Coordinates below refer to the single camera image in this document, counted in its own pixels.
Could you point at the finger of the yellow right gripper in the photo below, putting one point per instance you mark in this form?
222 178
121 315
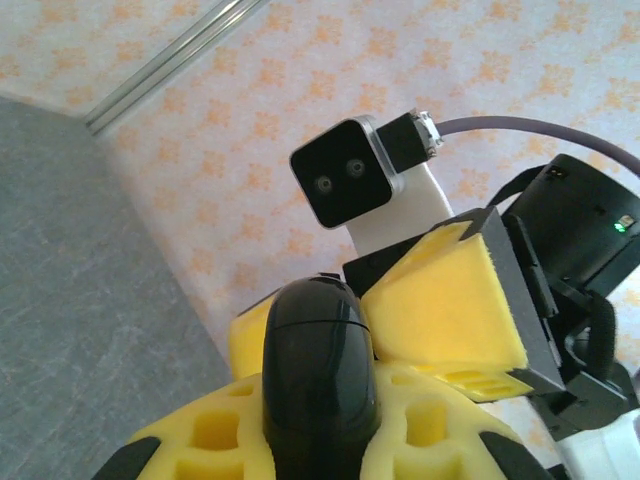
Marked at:
247 345
440 310

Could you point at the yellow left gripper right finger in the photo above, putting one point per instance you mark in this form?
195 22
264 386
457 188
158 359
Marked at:
450 450

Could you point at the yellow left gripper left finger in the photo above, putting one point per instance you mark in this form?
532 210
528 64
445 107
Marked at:
180 462

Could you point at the black earbud charging case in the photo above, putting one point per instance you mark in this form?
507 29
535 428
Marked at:
320 375

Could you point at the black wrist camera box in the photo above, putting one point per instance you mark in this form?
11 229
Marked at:
345 170

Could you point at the aluminium frame rail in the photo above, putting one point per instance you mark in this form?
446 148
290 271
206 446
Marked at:
170 55

